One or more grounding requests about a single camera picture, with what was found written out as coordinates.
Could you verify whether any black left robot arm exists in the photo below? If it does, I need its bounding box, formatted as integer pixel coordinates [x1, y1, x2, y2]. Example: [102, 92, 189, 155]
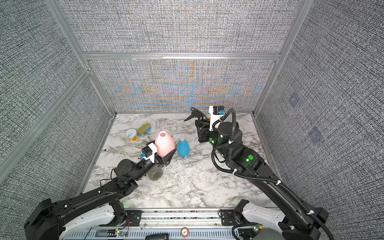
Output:
[24, 150, 176, 240]

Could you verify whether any gold rectangular tin can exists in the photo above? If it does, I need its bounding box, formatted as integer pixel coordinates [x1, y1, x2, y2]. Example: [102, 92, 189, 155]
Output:
[137, 123, 151, 136]

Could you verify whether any pink plastic spray bottle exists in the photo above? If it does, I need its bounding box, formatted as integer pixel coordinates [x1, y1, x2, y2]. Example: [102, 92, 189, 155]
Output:
[155, 131, 175, 158]

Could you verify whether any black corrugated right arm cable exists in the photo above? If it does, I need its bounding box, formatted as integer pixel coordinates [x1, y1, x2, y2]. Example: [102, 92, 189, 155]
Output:
[211, 108, 335, 240]

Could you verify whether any blue plastic spray bottle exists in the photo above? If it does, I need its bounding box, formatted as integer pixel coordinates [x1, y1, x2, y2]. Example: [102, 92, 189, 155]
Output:
[177, 139, 190, 157]

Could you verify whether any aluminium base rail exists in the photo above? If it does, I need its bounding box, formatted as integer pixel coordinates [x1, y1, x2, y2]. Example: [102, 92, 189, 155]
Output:
[59, 207, 313, 240]

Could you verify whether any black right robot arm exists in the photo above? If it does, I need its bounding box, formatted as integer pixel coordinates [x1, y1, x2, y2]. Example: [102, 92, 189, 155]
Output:
[195, 117, 334, 240]

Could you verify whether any black spray nozzle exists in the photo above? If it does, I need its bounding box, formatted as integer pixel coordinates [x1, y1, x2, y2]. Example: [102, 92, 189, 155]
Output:
[184, 107, 207, 122]

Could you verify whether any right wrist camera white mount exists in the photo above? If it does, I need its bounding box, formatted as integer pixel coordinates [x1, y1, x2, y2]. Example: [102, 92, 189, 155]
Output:
[209, 106, 225, 132]

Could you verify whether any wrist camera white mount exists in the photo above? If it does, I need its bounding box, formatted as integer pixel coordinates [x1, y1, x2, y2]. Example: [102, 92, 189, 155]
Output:
[209, 106, 225, 132]
[140, 142, 158, 164]

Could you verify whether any grey translucent bottle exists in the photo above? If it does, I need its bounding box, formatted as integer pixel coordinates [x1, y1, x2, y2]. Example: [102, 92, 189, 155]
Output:
[147, 166, 164, 182]

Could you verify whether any round white-lid can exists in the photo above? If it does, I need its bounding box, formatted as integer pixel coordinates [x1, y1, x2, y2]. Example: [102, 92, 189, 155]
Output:
[126, 129, 138, 142]

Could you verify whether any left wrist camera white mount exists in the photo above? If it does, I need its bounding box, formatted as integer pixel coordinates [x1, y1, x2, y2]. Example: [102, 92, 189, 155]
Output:
[140, 142, 158, 164]

